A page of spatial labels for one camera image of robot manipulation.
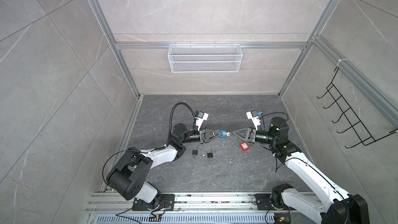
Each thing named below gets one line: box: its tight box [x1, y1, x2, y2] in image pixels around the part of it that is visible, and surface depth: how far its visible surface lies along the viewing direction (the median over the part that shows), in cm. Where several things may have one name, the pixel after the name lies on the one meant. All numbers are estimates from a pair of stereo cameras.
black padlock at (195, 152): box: [191, 145, 202, 156], surface depth 92 cm
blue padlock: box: [218, 130, 227, 139], surface depth 71 cm
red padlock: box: [239, 141, 250, 152], surface depth 93 cm
